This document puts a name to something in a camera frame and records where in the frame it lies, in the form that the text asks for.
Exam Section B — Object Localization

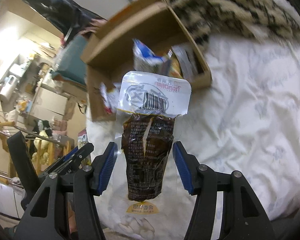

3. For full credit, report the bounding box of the blue white snack bar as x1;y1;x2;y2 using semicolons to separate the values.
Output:
172;43;199;82

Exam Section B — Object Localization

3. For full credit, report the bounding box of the yellow chip bag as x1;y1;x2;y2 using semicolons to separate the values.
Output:
168;49;183;79

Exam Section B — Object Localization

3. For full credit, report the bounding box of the brown cardboard box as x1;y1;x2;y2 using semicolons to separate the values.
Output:
81;0;212;121

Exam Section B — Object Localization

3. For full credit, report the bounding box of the white washing machine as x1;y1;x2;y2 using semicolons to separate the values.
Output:
0;75;18;102

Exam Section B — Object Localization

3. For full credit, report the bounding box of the dark braised meat packet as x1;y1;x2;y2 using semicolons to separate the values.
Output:
115;71;192;215

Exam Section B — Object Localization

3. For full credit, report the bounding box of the cream black fuzzy blanket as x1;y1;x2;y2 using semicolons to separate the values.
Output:
166;0;300;50

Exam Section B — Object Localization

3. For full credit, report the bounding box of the white floral bed sheet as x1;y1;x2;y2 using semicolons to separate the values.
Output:
86;0;300;240

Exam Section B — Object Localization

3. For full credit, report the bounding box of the white grey snack bag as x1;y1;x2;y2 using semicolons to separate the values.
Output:
100;82;121;114

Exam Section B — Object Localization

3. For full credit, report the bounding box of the black plastic bag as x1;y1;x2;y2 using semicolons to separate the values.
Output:
22;0;105;41

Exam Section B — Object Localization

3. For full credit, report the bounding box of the blue white chip bag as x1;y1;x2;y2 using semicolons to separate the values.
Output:
133;39;171;76

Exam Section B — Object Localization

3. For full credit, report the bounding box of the wooden drying rack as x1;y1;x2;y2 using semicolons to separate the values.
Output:
0;121;74;178

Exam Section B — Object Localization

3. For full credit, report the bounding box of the teal cushion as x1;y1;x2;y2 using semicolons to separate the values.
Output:
51;35;88;86

